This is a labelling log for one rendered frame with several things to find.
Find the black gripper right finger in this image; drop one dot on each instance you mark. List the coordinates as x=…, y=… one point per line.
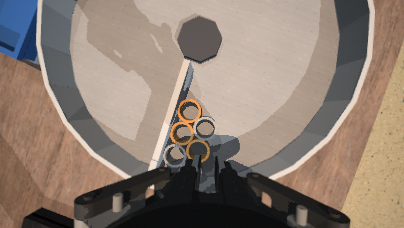
x=289, y=206

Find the blue crate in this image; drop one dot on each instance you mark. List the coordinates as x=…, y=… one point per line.
x=14, y=14

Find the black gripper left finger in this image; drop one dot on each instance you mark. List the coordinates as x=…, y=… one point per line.
x=103, y=206

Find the bronze bushing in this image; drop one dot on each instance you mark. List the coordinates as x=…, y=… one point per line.
x=174, y=136
x=180, y=111
x=191, y=155

